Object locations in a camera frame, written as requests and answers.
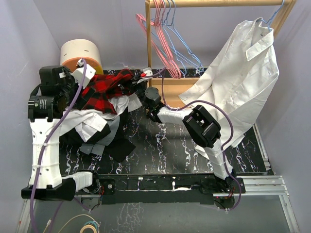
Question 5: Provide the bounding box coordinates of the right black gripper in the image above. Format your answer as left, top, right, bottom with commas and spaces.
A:
126, 75, 150, 110

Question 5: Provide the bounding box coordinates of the red black plaid shirt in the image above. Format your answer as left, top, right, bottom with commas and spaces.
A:
75, 69, 134, 115

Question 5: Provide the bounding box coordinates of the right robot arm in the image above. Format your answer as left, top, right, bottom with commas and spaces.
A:
128, 77, 236, 193

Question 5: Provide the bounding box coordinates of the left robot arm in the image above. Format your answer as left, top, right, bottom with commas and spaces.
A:
21, 62, 101, 201

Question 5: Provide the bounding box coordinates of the white shirt on hanger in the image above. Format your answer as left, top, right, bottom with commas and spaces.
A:
179, 18, 279, 149

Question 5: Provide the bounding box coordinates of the blue hanger holding shirt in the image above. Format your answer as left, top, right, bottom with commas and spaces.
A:
261, 0, 285, 32

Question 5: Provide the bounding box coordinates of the wooden clothes rack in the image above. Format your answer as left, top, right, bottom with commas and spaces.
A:
144, 0, 297, 116

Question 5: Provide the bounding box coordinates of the cream cylindrical drum toy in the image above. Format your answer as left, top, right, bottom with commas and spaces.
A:
60, 39, 104, 74

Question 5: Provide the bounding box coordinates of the black garment in pile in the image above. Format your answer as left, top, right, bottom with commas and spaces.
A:
60, 109, 136, 162

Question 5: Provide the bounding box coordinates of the grey garment in pile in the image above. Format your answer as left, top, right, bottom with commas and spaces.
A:
80, 116, 120, 155

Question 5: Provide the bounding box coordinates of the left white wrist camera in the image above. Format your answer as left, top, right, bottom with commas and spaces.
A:
72, 59, 96, 88

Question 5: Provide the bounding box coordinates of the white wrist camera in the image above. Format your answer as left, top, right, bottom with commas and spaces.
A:
141, 67, 153, 77
72, 59, 96, 88

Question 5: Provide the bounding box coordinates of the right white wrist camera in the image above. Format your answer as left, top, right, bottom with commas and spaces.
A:
141, 67, 153, 77

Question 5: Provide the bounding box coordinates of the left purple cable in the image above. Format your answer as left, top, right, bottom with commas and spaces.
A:
29, 58, 93, 233

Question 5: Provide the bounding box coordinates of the pink wire hanger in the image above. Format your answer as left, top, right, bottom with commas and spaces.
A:
136, 0, 182, 79

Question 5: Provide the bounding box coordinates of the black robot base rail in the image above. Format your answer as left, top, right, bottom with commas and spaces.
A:
77, 173, 245, 208

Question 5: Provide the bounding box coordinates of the coiled beige cable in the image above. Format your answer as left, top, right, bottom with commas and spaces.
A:
44, 214, 101, 233

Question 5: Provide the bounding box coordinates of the aluminium frame rail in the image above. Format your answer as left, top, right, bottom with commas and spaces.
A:
17, 174, 299, 233

